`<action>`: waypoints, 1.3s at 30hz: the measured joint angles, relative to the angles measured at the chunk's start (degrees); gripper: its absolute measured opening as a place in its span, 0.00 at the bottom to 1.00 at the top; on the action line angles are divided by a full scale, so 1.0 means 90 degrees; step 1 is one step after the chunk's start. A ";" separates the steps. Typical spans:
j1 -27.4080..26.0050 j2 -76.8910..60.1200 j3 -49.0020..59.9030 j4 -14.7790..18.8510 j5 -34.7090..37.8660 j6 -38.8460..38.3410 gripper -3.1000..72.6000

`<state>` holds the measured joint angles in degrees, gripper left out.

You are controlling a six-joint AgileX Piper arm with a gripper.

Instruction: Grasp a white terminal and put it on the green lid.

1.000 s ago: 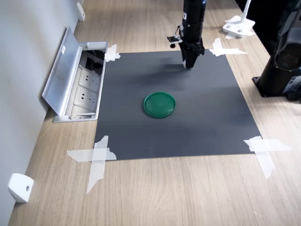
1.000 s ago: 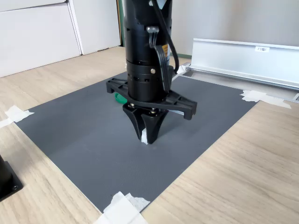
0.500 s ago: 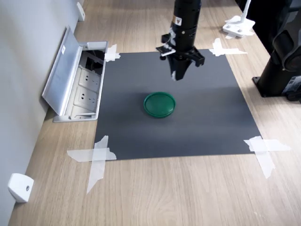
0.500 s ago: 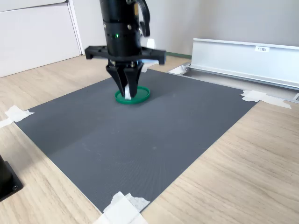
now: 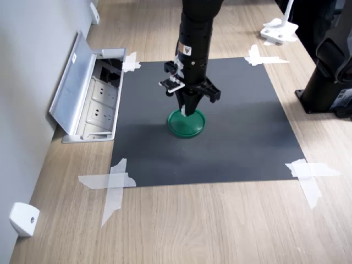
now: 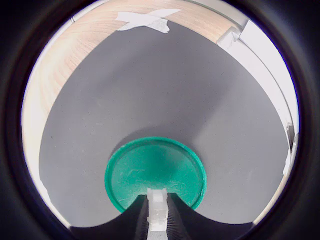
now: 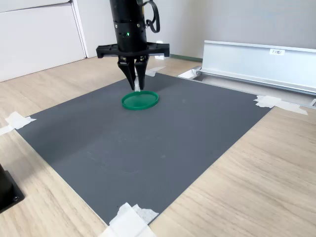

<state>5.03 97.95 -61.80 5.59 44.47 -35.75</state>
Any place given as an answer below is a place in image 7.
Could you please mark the white masking tape piece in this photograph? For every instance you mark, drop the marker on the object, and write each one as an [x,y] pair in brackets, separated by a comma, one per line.
[276,103]
[154,71]
[128,222]
[18,119]

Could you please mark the dark grey table mat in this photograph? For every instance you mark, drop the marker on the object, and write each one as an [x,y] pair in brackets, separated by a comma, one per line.
[148,148]

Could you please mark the white cabinet panel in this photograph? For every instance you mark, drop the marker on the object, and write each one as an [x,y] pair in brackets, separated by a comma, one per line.
[37,37]

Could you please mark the round green plastic lid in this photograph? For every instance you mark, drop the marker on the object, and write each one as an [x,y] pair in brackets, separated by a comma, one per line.
[139,101]

